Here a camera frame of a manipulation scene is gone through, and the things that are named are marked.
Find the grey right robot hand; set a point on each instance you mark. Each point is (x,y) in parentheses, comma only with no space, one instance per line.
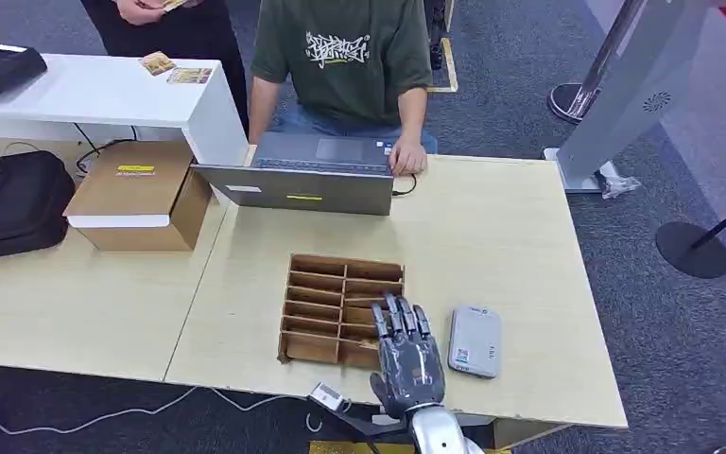
(410,370)

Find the grey card reader device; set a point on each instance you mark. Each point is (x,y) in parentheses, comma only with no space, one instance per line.
(474,341)

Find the wooden card box with slots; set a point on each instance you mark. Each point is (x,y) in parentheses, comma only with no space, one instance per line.
(313,313)

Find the seated person's left hand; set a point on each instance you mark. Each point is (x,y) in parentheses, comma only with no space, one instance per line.
(407,158)

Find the grey laptop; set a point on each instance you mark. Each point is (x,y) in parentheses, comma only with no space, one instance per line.
(300,188)

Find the crumpled clear plastic wrap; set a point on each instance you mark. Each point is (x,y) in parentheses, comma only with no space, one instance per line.
(620,186)

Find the seated person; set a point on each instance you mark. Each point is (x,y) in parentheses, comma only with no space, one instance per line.
(344,69)

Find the brown cardboard box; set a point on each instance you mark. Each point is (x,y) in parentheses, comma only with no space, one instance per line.
(137,188)

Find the grey kiosk stand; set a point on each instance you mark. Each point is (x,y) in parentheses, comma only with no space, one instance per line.
(626,94)

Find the long printed card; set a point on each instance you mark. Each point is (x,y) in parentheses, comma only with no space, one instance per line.
(189,76)

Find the small printed card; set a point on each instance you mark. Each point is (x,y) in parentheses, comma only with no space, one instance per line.
(157,63)

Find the standing person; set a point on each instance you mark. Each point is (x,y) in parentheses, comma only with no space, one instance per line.
(181,34)

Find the white desk riser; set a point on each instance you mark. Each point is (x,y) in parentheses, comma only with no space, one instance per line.
(106,94)

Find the black bag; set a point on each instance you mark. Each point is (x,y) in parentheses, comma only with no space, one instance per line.
(12,207)

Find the cards held by person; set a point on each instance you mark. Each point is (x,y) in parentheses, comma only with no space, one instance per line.
(174,4)

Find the standing person's hand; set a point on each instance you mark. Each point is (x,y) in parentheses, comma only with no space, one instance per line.
(137,11)

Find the black device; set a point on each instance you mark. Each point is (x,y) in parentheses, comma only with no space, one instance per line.
(0,66)

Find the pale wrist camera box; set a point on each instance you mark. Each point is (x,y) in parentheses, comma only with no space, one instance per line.
(326,397)

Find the black stanchion post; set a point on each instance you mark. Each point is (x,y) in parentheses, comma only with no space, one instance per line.
(692,250)

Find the chrome stanchion post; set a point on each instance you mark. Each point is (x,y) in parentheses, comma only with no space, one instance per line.
(588,81)

